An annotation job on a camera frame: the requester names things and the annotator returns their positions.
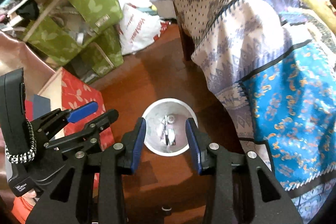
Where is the white plastic wrapper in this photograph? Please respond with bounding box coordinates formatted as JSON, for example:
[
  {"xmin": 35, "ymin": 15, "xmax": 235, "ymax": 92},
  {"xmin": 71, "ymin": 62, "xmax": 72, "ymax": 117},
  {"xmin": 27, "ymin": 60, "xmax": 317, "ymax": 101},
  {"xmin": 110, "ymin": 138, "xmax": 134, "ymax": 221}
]
[{"xmin": 167, "ymin": 124, "xmax": 176, "ymax": 146}]

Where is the purple black marker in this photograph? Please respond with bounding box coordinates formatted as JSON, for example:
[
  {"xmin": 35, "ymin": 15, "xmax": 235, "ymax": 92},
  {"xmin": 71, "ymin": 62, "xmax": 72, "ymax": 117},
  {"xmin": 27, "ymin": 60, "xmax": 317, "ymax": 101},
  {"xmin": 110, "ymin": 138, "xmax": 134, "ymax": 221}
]
[{"xmin": 161, "ymin": 115, "xmax": 169, "ymax": 145}]

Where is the red floral storage box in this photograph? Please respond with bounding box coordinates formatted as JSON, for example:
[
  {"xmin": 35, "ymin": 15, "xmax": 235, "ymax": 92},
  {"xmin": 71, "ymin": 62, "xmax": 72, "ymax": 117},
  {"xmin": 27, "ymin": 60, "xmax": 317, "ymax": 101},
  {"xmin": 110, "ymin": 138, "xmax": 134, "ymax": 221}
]
[{"xmin": 38, "ymin": 68, "xmax": 106, "ymax": 139}]

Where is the green leaf storage box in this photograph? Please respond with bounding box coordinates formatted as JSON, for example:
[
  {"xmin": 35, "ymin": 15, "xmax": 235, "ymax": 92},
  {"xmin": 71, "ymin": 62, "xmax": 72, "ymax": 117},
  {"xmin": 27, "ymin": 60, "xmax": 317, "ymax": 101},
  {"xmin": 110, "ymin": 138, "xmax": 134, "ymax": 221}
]
[{"xmin": 22, "ymin": 0, "xmax": 123, "ymax": 84}]

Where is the white red plastic bag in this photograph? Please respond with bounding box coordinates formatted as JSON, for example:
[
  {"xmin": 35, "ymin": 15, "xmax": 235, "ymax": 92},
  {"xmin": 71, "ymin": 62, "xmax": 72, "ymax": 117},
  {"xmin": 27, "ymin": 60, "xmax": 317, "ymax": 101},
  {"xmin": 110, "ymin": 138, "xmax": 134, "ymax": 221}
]
[{"xmin": 117, "ymin": 4, "xmax": 170, "ymax": 56}]

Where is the patterned patchwork bed sheet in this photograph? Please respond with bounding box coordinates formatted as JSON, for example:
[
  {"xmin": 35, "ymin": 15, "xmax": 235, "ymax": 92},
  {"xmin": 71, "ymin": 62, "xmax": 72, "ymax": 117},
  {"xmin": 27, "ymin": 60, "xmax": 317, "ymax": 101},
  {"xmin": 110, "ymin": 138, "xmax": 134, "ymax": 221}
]
[{"xmin": 152, "ymin": 0, "xmax": 335, "ymax": 223}]

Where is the black white braided cable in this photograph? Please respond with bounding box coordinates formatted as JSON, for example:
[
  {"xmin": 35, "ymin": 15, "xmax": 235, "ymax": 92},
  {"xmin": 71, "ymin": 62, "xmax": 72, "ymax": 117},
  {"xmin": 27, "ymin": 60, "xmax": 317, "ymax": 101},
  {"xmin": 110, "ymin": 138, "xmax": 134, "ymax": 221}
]
[{"xmin": 4, "ymin": 118, "xmax": 38, "ymax": 164}]

